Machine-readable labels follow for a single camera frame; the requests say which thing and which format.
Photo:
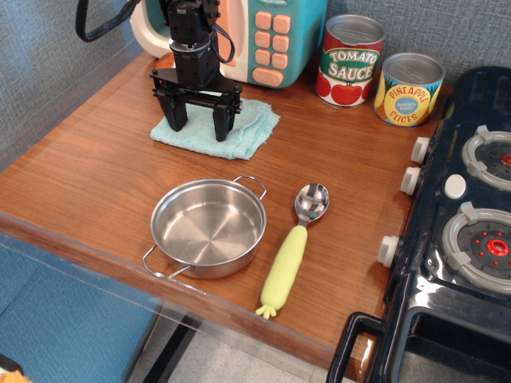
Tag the pineapple slices can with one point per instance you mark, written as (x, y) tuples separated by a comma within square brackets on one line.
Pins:
[(408, 88)]

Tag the white stove knob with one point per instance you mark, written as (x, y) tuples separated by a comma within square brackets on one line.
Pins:
[(387, 250), (420, 149), (410, 180)]

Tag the plush mushroom toy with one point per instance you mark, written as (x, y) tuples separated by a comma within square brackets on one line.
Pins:
[(166, 62)]

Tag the white stove knob top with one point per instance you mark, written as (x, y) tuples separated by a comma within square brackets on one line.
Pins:
[(420, 149)]

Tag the white stove knob middle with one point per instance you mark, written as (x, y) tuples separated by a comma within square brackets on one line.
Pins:
[(410, 180)]

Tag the clear acrylic table guard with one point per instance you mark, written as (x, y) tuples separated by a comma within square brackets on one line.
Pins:
[(70, 312)]

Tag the tomato sauce can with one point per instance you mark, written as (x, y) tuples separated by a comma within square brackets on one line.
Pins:
[(352, 47)]

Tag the spoon with yellow handle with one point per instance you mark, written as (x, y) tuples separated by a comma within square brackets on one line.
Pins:
[(310, 204)]

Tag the white stove knob bottom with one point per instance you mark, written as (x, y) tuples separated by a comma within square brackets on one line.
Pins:
[(387, 250)]

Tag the light blue towel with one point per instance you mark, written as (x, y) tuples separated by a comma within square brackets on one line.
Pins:
[(252, 128)]

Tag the black toy stove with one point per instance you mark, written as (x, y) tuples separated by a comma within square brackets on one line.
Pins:
[(447, 316)]

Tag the toy microwave teal and cream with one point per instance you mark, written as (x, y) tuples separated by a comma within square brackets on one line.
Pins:
[(274, 40)]

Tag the stainless steel pan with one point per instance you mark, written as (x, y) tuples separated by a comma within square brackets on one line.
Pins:
[(206, 229)]

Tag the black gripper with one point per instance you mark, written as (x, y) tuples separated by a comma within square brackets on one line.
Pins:
[(196, 79)]

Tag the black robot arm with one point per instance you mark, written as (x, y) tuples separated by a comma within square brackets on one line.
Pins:
[(193, 27)]

